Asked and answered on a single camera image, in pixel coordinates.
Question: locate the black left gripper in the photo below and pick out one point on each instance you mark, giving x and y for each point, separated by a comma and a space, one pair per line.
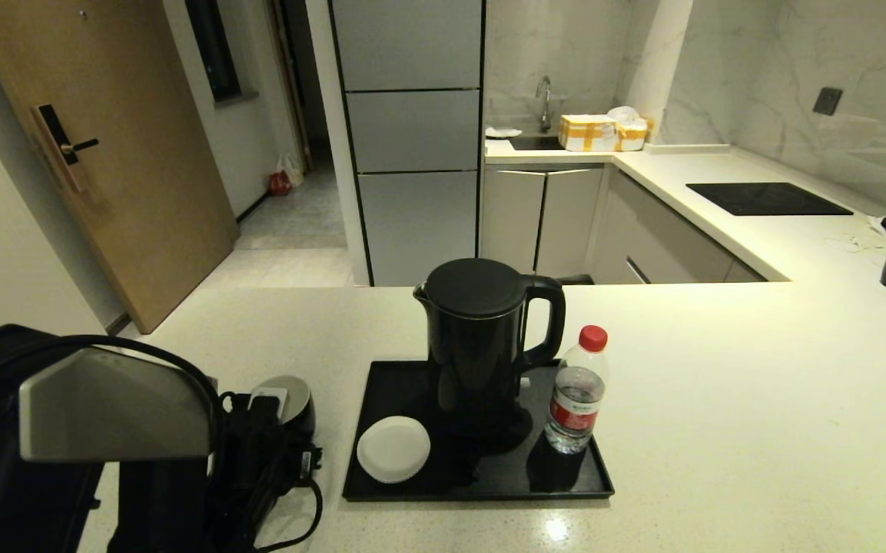
258, 461

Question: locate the black electric kettle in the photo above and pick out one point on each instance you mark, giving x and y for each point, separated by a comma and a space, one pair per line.
477, 346

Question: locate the clear plastic water bottle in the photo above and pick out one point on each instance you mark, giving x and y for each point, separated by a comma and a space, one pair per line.
577, 399

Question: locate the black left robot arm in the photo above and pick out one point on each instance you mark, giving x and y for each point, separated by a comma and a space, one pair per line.
104, 415

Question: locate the round white coaster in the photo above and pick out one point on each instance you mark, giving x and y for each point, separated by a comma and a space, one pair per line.
394, 449

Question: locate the red bag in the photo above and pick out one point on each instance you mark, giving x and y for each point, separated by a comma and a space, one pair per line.
280, 184

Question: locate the white shopping bag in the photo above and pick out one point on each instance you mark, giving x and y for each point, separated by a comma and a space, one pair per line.
293, 170

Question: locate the brown wooden door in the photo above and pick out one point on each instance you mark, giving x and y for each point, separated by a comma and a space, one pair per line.
120, 153

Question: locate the white side cabinet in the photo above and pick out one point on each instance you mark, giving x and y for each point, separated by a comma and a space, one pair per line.
4, 246

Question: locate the black rectangular tray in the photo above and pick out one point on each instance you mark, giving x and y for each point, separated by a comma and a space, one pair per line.
565, 480

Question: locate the tall grey cabinet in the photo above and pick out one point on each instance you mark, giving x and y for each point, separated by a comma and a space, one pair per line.
416, 130

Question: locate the grey sink base cabinet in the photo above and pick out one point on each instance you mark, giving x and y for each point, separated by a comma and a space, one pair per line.
539, 223

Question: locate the black electronic door lock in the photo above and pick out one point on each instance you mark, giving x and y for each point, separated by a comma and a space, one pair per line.
58, 142

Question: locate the dark window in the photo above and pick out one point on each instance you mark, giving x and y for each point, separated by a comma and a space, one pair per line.
214, 50

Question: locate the white cloth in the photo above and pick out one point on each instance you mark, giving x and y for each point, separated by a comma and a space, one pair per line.
502, 132

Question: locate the dark kitchen sink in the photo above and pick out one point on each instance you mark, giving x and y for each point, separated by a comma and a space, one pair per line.
535, 142

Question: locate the chrome sink faucet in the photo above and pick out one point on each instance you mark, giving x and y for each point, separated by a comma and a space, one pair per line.
545, 98

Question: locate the large box with yellow tape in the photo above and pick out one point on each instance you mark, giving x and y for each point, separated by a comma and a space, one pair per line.
587, 133

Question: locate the grey counter drawer cabinet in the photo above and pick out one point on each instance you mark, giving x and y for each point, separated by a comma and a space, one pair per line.
665, 238

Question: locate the small box with yellow tape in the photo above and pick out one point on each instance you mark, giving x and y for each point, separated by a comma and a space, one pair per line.
633, 137

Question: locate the white plastic bag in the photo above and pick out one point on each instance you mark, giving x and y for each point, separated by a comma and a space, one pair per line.
625, 114

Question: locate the black induction cooktop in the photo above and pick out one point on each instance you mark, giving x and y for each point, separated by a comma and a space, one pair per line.
767, 199

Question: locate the grey wall socket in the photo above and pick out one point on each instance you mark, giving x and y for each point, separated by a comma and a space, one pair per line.
827, 100

